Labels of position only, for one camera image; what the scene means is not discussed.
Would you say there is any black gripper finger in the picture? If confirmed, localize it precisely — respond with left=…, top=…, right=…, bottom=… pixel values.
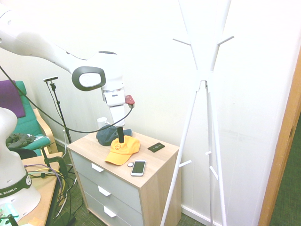
left=117, top=126, right=125, bottom=144

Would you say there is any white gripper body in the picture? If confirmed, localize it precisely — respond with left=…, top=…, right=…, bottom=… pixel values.
left=102, top=88, right=127, bottom=129

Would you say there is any yellow smiley baseball cap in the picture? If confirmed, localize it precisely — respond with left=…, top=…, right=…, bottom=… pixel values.
left=104, top=135, right=141, bottom=166

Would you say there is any dark blue fabric hat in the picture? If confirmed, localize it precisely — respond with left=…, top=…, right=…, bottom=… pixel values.
left=95, top=124, right=133, bottom=147

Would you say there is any white mug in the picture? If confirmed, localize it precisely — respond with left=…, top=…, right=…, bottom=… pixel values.
left=96, top=117, right=111, bottom=130

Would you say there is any white smartphone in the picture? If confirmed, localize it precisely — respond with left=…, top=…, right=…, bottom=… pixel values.
left=130, top=160, right=147, bottom=177

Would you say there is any black card wallet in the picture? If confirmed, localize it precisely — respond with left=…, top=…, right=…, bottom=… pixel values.
left=147, top=142, right=166, bottom=153

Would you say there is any wooden dresser with grey drawers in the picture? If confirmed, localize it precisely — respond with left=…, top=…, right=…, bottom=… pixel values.
left=66, top=130, right=182, bottom=226

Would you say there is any dark metal c-clamp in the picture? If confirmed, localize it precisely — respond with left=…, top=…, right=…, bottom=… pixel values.
left=40, top=145, right=69, bottom=180

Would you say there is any green cushioned wooden armchair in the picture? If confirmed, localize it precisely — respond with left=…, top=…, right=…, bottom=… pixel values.
left=0, top=80, right=58, bottom=161

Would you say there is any white coat rack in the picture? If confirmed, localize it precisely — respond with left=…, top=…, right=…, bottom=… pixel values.
left=160, top=0, right=236, bottom=226

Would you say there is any light wooden robot table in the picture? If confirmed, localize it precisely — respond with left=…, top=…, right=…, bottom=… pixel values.
left=20, top=155, right=61, bottom=226

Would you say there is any dark crumpled clothing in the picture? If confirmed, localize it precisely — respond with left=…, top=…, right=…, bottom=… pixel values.
left=5, top=132, right=36, bottom=149

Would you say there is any purple cloth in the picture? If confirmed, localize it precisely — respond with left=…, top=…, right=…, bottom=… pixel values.
left=0, top=80, right=26, bottom=119

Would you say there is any white baseboard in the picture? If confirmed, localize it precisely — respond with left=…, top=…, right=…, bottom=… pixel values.
left=180, top=204, right=213, bottom=225

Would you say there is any wooden leg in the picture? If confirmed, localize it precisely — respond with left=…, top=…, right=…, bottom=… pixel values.
left=257, top=44, right=301, bottom=226

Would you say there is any red wrist camera box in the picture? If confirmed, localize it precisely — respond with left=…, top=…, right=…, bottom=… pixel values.
left=124, top=94, right=137, bottom=109

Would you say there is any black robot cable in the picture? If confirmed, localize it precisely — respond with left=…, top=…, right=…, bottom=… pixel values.
left=0, top=65, right=134, bottom=134

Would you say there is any grey drawer with white handle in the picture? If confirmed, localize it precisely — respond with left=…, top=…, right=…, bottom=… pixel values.
left=83, top=191, right=144, bottom=226
left=70, top=151, right=143, bottom=214
left=77, top=171, right=143, bottom=226

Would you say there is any black camera tripod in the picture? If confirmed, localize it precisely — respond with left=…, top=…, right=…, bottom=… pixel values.
left=48, top=81, right=72, bottom=145

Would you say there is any purple cable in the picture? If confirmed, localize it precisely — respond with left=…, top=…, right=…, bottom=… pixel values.
left=25, top=169, right=66, bottom=189

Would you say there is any yellow cable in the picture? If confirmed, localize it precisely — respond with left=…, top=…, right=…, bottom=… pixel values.
left=24, top=166, right=67, bottom=196

